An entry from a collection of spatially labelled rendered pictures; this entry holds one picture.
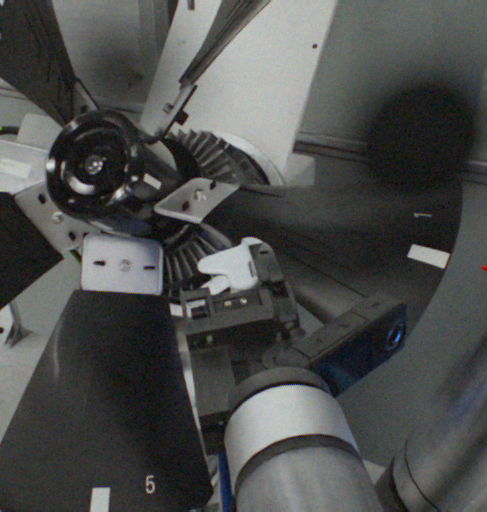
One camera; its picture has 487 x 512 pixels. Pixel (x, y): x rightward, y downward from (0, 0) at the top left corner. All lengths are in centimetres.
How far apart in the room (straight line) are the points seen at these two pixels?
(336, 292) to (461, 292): 92
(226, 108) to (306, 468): 68
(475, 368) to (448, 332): 115
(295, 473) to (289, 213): 32
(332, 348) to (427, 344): 112
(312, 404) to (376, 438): 143
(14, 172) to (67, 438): 43
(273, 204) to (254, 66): 37
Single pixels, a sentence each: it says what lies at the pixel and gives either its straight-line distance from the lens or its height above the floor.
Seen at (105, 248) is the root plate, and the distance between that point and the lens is 65.
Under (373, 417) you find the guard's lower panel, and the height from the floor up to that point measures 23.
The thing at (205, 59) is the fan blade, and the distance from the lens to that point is 65.
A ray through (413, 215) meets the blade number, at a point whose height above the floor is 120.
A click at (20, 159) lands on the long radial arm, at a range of 93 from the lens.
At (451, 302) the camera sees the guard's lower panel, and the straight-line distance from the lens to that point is 143.
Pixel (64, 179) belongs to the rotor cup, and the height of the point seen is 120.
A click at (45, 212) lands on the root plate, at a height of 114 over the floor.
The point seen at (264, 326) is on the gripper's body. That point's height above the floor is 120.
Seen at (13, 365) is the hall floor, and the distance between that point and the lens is 233.
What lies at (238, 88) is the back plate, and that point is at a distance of 92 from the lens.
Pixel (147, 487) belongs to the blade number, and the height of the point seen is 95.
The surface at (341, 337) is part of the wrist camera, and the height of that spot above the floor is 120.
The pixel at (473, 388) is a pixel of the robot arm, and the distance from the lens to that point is 34.
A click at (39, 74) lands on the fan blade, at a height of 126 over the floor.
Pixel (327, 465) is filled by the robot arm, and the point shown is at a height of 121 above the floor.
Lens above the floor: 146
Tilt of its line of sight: 32 degrees down
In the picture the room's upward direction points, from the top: straight up
